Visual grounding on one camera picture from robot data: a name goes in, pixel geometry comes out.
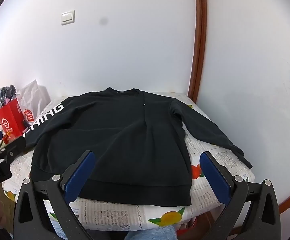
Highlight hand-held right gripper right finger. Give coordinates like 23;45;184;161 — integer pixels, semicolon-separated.
199;151;280;240

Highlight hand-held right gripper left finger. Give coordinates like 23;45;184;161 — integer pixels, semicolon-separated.
13;150;96;240

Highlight black sweater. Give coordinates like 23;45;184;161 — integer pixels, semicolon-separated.
22;87;253;207

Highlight red paper bag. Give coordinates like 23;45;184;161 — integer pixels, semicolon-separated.
0;97;26;143

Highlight fruit printed tablecloth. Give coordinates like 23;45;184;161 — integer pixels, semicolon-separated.
3;91;257;233

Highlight grey plaid cloth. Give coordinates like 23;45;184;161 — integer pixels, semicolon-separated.
0;84;17;110

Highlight white plastic shopping bag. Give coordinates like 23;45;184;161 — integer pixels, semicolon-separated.
16;79;51;130

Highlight person's blue jeans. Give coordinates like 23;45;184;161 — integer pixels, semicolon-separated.
125;226;178;240

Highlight brown wooden door frame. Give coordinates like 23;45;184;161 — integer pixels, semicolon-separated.
187;0;208;103

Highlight white light switch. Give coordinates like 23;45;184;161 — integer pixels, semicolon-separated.
60;10;76;26

